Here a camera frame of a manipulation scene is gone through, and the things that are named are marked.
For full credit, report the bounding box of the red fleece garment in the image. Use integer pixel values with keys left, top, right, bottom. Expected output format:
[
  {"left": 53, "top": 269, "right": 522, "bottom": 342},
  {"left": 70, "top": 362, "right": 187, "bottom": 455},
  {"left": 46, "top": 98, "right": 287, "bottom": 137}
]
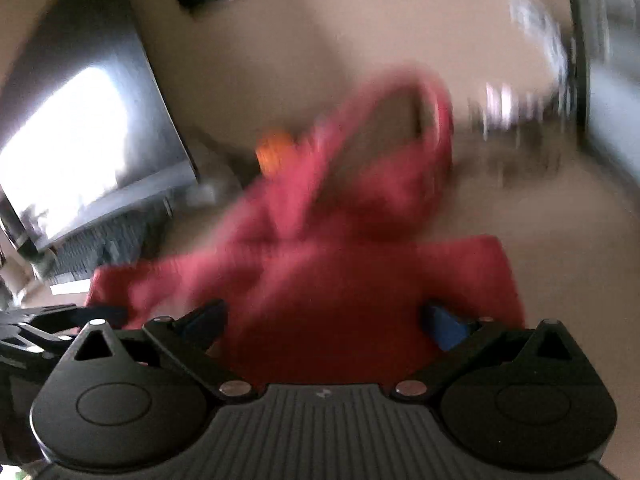
[{"left": 87, "top": 70, "right": 525, "bottom": 387}]

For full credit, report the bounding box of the left computer monitor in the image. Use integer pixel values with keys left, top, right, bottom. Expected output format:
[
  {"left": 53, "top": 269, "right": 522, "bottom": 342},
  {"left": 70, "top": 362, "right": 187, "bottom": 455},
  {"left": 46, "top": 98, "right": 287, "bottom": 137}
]
[{"left": 1, "top": 0, "right": 196, "bottom": 250}]

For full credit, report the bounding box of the small white pink object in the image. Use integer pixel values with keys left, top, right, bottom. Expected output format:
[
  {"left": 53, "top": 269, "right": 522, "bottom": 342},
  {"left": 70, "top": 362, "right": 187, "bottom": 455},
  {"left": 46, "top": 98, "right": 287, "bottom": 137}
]
[{"left": 484, "top": 84, "right": 518, "bottom": 130}]

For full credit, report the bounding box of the right computer monitor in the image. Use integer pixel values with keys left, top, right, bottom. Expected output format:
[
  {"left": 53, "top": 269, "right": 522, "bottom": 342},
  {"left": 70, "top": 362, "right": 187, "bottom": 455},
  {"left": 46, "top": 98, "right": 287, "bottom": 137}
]
[{"left": 570, "top": 0, "right": 639, "bottom": 185}]

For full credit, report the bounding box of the white coiled cable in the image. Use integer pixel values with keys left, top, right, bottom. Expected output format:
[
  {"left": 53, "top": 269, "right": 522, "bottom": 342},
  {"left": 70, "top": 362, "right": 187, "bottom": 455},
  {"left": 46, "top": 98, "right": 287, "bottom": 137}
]
[{"left": 499, "top": 0, "right": 574, "bottom": 97}]

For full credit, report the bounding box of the black keyboard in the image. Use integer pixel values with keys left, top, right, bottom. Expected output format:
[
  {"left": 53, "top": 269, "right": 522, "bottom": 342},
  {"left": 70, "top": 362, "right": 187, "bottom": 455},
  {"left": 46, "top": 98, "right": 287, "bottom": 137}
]
[{"left": 44, "top": 205, "right": 170, "bottom": 285}]

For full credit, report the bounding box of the orange pumpkin toy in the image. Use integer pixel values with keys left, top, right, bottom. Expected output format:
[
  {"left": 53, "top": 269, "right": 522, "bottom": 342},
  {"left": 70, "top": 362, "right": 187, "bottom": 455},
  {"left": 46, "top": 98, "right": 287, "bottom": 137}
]
[{"left": 255, "top": 129, "right": 297, "bottom": 177}]

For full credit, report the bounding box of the computer monitor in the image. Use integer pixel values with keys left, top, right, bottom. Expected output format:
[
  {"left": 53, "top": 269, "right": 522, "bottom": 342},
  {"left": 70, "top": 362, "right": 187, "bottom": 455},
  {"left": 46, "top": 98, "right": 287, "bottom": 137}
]
[
  {"left": 570, "top": 0, "right": 639, "bottom": 185},
  {"left": 1, "top": 0, "right": 196, "bottom": 250}
]

